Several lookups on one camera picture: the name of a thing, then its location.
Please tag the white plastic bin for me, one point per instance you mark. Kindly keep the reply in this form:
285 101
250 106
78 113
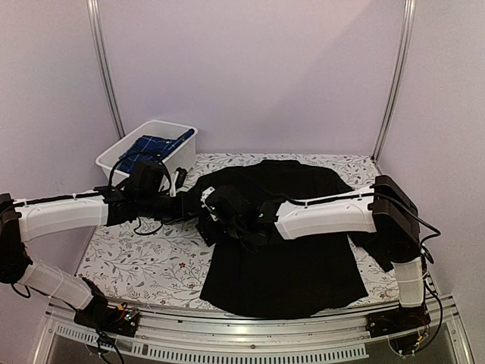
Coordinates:
184 156

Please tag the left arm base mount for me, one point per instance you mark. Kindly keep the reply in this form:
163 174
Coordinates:
121 319

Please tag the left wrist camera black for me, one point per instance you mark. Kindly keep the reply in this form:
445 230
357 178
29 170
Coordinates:
150 179

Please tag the aluminium corner post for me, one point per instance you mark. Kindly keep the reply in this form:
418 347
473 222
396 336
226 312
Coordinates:
101 54
398 72

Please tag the left aluminium corner post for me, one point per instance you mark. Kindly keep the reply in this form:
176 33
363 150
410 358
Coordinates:
101 54

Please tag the floral patterned tablecloth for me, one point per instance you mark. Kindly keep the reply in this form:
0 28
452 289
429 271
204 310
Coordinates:
167 265

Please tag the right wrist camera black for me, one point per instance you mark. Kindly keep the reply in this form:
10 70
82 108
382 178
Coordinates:
224 203

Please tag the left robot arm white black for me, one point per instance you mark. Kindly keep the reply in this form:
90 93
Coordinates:
25 220

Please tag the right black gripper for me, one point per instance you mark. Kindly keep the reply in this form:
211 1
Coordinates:
209 234

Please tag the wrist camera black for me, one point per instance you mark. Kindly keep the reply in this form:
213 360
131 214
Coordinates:
224 203
150 179

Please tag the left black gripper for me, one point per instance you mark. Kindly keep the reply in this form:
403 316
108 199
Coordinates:
184 202

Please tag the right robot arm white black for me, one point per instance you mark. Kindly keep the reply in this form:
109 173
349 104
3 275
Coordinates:
381 208

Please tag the black long sleeve shirt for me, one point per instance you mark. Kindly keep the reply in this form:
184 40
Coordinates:
288 279

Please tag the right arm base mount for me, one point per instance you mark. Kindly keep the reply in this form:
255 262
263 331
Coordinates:
395 320

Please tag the blue plaid shirt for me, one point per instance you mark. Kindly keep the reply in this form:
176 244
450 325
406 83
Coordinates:
151 149

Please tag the aluminium front rail frame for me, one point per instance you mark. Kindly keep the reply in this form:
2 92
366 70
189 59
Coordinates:
172 335

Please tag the right aluminium corner post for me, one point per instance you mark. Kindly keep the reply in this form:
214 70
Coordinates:
398 72

